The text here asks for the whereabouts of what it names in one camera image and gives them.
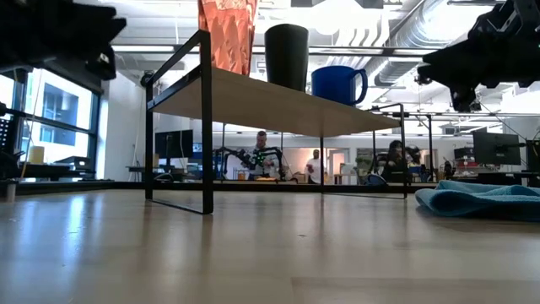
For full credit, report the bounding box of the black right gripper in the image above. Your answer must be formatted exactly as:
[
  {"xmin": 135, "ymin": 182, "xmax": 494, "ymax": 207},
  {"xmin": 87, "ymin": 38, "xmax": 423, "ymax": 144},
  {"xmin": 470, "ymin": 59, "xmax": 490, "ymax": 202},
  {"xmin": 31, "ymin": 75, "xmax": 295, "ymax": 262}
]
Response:
[{"xmin": 417, "ymin": 0, "xmax": 540, "ymax": 88}]

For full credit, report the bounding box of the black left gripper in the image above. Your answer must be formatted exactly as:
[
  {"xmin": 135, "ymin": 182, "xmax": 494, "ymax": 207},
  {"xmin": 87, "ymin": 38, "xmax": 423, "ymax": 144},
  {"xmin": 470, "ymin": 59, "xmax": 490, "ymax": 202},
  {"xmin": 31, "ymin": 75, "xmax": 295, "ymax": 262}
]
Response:
[{"xmin": 0, "ymin": 0, "xmax": 128, "ymax": 69}]

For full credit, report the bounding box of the blue plastic mug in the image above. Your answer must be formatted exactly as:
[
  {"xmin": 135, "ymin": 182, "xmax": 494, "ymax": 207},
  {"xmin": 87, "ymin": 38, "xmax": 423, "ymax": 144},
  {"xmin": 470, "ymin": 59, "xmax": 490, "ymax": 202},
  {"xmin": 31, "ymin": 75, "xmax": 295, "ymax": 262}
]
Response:
[{"xmin": 310, "ymin": 65, "xmax": 369, "ymax": 107}]

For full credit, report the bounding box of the orange translucent plastic cup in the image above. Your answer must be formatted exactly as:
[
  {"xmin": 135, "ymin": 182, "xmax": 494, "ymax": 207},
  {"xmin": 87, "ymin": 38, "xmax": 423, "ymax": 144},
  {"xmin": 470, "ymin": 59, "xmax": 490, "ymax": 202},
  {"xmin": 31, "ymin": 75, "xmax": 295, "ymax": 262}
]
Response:
[{"xmin": 197, "ymin": 0, "xmax": 258, "ymax": 77}]

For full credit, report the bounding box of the black tumbler cup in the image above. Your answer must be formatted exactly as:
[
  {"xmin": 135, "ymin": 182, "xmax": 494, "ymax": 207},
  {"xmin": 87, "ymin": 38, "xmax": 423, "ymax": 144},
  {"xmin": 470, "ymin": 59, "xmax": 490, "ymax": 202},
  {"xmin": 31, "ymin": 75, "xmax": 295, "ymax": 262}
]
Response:
[{"xmin": 264, "ymin": 24, "xmax": 310, "ymax": 93}]

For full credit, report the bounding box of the large black computer monitor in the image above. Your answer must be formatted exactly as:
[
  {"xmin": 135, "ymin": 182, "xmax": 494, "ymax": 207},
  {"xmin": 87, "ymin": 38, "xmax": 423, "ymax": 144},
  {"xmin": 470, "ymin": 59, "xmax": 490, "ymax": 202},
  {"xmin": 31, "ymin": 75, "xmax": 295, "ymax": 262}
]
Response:
[{"xmin": 472, "ymin": 131, "xmax": 522, "ymax": 166}]

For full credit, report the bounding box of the person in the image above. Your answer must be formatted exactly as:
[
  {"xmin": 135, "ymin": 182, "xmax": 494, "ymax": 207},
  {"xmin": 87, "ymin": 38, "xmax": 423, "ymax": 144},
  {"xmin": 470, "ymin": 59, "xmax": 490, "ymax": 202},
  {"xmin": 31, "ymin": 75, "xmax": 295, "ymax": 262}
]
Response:
[
  {"xmin": 251, "ymin": 130, "xmax": 276, "ymax": 179},
  {"xmin": 381, "ymin": 139, "xmax": 423, "ymax": 183},
  {"xmin": 305, "ymin": 148, "xmax": 325, "ymax": 185}
]

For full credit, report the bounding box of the yellow box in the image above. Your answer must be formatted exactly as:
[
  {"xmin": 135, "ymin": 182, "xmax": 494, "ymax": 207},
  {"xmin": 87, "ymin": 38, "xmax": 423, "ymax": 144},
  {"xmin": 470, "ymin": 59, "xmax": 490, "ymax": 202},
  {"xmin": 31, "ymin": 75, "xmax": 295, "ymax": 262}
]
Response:
[{"xmin": 28, "ymin": 145, "xmax": 46, "ymax": 166}]

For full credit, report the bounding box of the light blue cloth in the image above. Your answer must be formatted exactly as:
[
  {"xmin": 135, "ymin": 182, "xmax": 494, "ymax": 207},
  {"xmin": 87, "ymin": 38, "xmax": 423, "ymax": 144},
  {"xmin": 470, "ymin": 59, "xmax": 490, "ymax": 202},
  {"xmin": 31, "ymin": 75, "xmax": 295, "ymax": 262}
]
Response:
[{"xmin": 414, "ymin": 180, "xmax": 540, "ymax": 223}]

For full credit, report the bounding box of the blue chair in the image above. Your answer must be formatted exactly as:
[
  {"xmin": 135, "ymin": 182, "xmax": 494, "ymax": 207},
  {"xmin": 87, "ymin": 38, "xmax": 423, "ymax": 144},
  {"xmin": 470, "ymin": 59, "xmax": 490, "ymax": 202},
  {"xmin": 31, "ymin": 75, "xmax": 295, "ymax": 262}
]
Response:
[{"xmin": 364, "ymin": 172, "xmax": 387, "ymax": 187}]

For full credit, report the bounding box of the black robot with green lights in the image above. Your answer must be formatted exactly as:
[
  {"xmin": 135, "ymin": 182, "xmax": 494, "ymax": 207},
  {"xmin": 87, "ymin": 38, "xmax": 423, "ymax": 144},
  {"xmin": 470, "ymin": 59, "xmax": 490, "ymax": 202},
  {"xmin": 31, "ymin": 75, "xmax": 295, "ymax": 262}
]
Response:
[{"xmin": 213, "ymin": 145, "xmax": 289, "ymax": 182}]

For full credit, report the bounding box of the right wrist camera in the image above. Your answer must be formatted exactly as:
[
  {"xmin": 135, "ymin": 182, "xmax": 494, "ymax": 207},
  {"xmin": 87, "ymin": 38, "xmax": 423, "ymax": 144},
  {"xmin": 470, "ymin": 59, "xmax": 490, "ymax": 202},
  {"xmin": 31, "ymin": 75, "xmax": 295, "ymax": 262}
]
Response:
[{"xmin": 449, "ymin": 85, "xmax": 480, "ymax": 113}]

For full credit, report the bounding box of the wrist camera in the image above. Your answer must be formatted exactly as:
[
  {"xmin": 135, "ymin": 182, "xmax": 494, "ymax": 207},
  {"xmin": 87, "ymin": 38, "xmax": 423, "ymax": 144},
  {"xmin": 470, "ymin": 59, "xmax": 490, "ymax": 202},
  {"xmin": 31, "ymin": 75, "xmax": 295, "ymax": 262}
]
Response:
[
  {"xmin": 449, "ymin": 85, "xmax": 480, "ymax": 113},
  {"xmin": 86, "ymin": 44, "xmax": 118, "ymax": 81}
]

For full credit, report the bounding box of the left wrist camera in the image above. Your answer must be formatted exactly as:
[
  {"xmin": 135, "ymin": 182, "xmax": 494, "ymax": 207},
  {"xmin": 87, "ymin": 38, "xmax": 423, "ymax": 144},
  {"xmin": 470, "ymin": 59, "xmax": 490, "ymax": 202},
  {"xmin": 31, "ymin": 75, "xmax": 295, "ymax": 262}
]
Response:
[{"xmin": 86, "ymin": 44, "xmax": 118, "ymax": 81}]

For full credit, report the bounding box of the black aluminium table frame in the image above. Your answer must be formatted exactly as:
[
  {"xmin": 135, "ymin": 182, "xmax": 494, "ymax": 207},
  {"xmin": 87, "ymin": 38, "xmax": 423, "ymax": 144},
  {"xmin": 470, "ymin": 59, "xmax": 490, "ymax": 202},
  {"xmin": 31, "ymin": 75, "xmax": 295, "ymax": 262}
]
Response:
[{"xmin": 0, "ymin": 180, "xmax": 438, "ymax": 196}]

